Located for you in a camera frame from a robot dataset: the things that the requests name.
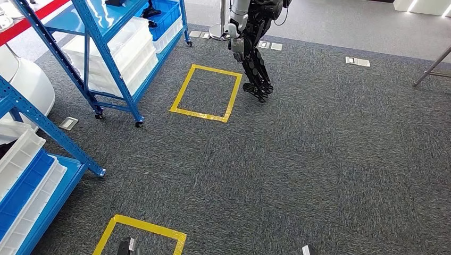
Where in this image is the small white plastic bin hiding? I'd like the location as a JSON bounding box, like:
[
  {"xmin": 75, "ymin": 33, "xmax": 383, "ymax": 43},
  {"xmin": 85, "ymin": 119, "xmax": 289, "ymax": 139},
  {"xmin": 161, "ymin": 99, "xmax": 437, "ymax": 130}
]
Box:
[{"xmin": 153, "ymin": 16, "xmax": 185, "ymax": 54}]

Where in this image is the silver pole stand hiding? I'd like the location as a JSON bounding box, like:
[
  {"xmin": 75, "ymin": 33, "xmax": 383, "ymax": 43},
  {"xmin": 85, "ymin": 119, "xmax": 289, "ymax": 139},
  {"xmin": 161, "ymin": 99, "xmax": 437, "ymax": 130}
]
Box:
[{"xmin": 208, "ymin": 0, "xmax": 233, "ymax": 41}]

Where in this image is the black humanoid robot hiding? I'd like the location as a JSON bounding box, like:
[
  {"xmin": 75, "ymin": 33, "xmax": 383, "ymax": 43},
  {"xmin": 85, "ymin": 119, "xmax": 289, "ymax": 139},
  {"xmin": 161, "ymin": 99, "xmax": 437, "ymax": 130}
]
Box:
[{"xmin": 225, "ymin": 0, "xmax": 293, "ymax": 104}]

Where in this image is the blue steel shelf rack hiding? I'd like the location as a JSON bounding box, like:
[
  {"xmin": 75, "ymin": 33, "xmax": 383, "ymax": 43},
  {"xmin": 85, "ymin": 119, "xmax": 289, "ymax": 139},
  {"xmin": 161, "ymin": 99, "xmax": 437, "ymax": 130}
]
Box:
[
  {"xmin": 0, "ymin": 75, "xmax": 106, "ymax": 255},
  {"xmin": 14, "ymin": 0, "xmax": 193, "ymax": 128}
]

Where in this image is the small black part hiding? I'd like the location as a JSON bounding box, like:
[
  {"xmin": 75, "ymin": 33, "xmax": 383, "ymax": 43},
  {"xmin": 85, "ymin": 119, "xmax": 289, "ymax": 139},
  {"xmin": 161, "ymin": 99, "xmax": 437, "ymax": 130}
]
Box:
[{"xmin": 140, "ymin": 0, "xmax": 162, "ymax": 19}]

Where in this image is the yellow floor tape square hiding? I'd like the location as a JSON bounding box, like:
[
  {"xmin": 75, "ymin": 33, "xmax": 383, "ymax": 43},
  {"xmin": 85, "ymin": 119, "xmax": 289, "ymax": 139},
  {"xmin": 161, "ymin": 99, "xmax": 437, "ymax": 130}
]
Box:
[{"xmin": 93, "ymin": 214, "xmax": 187, "ymax": 255}]

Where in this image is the white car body red stripe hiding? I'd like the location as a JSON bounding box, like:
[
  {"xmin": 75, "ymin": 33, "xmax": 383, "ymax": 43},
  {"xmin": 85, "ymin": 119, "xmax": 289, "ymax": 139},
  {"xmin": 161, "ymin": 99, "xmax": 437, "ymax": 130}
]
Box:
[{"xmin": 0, "ymin": 0, "xmax": 71, "ymax": 133}]

